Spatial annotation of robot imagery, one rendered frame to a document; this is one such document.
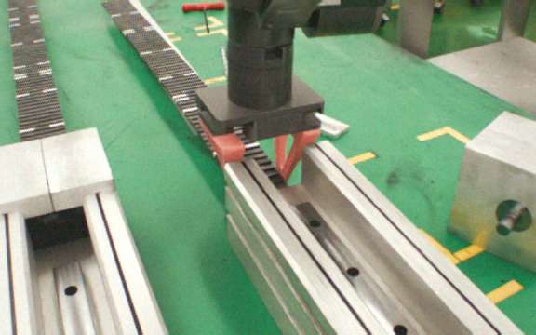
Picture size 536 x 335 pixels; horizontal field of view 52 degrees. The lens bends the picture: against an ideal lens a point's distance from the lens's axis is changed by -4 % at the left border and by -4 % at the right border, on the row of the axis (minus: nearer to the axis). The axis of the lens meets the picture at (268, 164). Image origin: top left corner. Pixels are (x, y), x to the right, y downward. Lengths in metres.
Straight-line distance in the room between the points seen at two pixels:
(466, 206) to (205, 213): 0.25
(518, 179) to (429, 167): 0.17
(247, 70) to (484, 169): 0.22
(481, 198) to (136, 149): 0.38
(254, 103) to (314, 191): 0.09
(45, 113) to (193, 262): 0.30
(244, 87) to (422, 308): 0.23
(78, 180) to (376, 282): 0.24
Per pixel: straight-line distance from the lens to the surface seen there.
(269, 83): 0.48
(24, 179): 0.48
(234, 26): 0.47
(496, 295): 0.51
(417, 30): 2.39
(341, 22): 0.48
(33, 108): 0.73
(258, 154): 0.59
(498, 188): 0.51
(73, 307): 0.41
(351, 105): 0.76
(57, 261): 0.47
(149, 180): 0.61
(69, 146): 0.51
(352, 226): 0.45
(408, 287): 0.40
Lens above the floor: 1.12
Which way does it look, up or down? 33 degrees down
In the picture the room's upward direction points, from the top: straight up
